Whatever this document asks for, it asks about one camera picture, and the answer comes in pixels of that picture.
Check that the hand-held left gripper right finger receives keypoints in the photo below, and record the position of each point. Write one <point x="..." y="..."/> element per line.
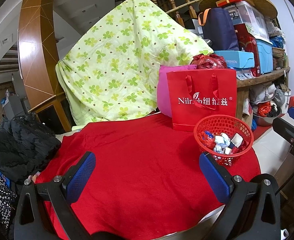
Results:
<point x="214" y="177"/>

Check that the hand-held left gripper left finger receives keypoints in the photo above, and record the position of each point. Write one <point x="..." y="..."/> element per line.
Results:
<point x="81" y="177"/>

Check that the red mesh basket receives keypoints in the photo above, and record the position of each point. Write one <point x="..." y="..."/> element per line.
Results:
<point x="227" y="161"/>

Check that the white paper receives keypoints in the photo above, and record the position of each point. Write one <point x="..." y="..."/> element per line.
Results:
<point x="223" y="140"/>

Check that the blue plastic wrapper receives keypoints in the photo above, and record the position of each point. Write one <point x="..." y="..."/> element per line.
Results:
<point x="207" y="135"/>

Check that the steel basin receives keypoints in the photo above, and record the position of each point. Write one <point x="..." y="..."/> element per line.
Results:
<point x="264" y="120"/>

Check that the grey bag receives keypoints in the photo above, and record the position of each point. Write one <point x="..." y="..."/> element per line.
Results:
<point x="262" y="95"/>

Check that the cream bed sheet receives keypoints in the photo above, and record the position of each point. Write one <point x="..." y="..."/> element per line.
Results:
<point x="66" y="133"/>

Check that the wooden shelf table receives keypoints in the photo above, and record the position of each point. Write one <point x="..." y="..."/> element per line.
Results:
<point x="262" y="76"/>

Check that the red blanket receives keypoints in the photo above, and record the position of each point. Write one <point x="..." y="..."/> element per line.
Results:
<point x="136" y="167"/>

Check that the wicker basket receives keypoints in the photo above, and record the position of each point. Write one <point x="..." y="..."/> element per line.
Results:
<point x="278" y="52"/>

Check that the blue plastic bin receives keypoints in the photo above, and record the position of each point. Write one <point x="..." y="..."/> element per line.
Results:
<point x="264" y="55"/>

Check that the black jacket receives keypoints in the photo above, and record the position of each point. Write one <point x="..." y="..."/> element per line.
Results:
<point x="19" y="147"/>

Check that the wooden glass-door cabinet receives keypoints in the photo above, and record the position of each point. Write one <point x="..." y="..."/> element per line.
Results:
<point x="51" y="115"/>

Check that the light blue cardboard box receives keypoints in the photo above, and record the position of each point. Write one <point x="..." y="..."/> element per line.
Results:
<point x="237" y="58"/>

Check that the red gift box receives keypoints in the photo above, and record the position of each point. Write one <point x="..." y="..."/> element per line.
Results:
<point x="247" y="45"/>

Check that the red paper gift bag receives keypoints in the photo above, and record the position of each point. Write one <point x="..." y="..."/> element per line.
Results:
<point x="182" y="85"/>

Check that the pink paper bag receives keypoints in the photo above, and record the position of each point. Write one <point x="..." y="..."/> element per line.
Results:
<point x="164" y="92"/>

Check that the grey cabinet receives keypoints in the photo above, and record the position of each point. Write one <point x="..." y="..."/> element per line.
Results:
<point x="11" y="107"/>

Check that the crumpled red plastic bag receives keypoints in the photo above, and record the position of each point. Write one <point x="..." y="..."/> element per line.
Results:
<point x="207" y="61"/>

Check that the clear plastic storage box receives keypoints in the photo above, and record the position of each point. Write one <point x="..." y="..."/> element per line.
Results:
<point x="252" y="15"/>

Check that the green clover print quilt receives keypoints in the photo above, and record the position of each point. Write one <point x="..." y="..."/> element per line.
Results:
<point x="111" y="67"/>

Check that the round bamboo tray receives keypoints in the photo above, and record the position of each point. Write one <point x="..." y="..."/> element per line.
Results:
<point x="262" y="3"/>

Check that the red flat box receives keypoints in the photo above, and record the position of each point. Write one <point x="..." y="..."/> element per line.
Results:
<point x="227" y="2"/>

